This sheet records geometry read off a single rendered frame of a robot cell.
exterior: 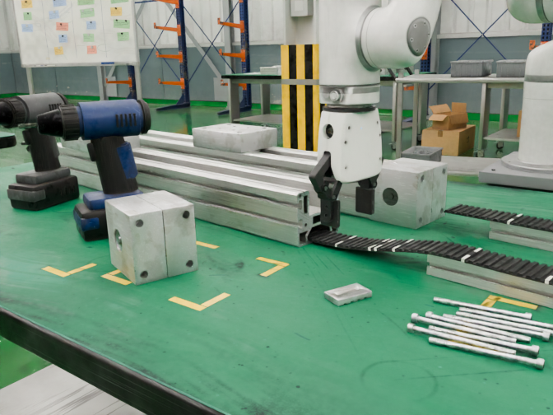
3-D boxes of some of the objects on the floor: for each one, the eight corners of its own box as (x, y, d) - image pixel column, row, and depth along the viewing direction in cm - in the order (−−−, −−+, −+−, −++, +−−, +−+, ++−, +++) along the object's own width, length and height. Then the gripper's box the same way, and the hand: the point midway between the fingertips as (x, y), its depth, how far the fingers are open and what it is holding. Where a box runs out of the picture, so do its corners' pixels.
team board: (20, 153, 653) (-7, -30, 601) (49, 146, 699) (27, -25, 647) (137, 156, 609) (118, -40, 557) (160, 149, 655) (145, -34, 603)
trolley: (536, 197, 410) (551, 51, 383) (534, 216, 362) (550, 53, 335) (395, 185, 453) (399, 54, 426) (376, 202, 405) (379, 56, 378)
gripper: (363, 94, 89) (361, 203, 93) (287, 103, 77) (290, 228, 81) (405, 95, 84) (401, 211, 88) (332, 106, 72) (331, 239, 76)
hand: (348, 211), depth 85 cm, fingers open, 8 cm apart
